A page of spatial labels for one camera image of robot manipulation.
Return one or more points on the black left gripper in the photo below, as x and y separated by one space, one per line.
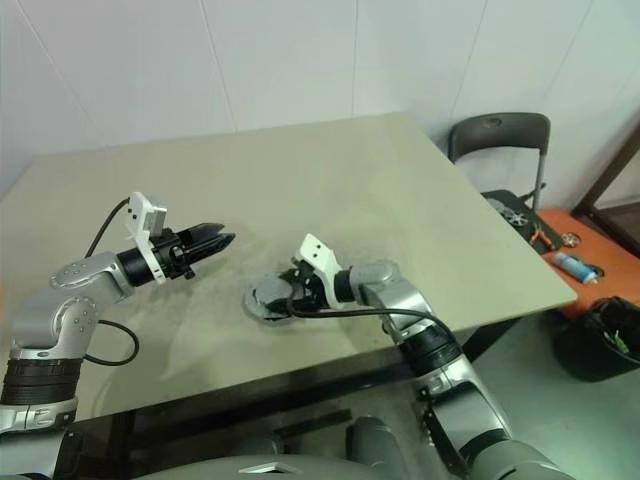
172 255

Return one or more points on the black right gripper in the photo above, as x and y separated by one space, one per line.
310 292

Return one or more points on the grey round motor lid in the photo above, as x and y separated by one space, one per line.
267 289

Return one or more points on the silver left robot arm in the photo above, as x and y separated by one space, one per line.
60 300

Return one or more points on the silver spoked wheel part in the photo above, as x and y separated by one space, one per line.
515 218

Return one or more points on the dark grey rounded shape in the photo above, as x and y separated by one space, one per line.
380 445

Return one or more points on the dark grey folding chair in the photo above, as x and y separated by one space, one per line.
500 130

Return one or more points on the small round metal part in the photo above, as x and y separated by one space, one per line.
571 240

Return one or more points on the blue and white bottle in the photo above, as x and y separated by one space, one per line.
575 266

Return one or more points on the black waste bin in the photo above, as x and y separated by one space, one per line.
595 345

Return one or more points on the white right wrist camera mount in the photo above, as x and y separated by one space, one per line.
315 250

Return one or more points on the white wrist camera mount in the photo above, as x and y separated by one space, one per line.
145 215
315 250

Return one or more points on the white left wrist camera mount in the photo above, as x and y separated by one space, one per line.
145 215

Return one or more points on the black metal rack frame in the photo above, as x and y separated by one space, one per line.
607 175

